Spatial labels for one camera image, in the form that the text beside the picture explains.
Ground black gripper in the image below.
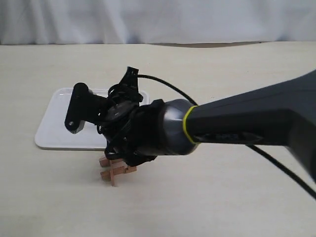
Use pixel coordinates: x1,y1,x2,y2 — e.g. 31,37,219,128
98,83,163,167

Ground wooden lattice pieces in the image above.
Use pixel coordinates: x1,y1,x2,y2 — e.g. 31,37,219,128
99,157,123,167
100,166,137,180

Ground wooden notched sticks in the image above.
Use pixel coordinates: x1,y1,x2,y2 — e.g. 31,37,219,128
109,160,116,187

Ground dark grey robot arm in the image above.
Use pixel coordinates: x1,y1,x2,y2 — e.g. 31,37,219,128
101,72,316,178

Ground white rectangular plastic tray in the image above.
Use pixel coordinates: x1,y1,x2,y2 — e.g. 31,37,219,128
34,87,150,151

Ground white backdrop curtain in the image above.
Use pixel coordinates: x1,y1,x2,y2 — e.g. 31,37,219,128
0,0,316,44

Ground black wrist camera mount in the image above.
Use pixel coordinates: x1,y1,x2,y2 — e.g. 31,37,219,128
64,82,108,134

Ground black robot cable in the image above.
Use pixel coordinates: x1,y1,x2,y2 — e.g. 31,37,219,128
136,75,316,196

